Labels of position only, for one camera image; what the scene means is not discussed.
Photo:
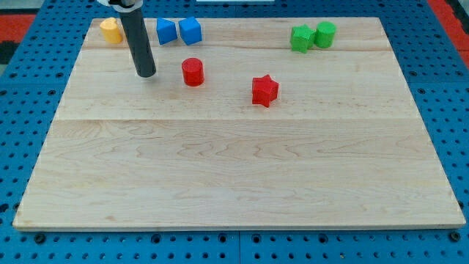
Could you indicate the white rod mount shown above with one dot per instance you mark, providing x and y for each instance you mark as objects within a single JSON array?
[{"x": 122, "y": 5}]

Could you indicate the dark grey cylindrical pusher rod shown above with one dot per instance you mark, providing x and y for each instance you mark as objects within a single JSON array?
[{"x": 138, "y": 41}]

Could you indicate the blue triangle block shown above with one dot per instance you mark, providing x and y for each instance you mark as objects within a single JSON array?
[{"x": 166, "y": 31}]

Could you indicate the blue cube block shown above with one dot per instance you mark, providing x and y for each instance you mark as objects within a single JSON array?
[{"x": 190, "y": 30}]

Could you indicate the yellow heart-shaped block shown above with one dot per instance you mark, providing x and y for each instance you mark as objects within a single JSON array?
[{"x": 111, "y": 31}]

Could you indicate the red cylinder block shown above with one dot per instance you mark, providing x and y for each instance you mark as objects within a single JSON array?
[{"x": 193, "y": 72}]

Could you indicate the red star block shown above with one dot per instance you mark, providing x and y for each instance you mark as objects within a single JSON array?
[{"x": 264, "y": 90}]

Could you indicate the light wooden board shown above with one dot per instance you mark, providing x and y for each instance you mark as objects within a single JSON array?
[{"x": 343, "y": 147}]

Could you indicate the green star block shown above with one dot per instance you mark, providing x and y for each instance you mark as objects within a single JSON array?
[{"x": 302, "y": 38}]

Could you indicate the green cylinder block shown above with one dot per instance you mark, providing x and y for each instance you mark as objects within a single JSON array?
[{"x": 325, "y": 34}]

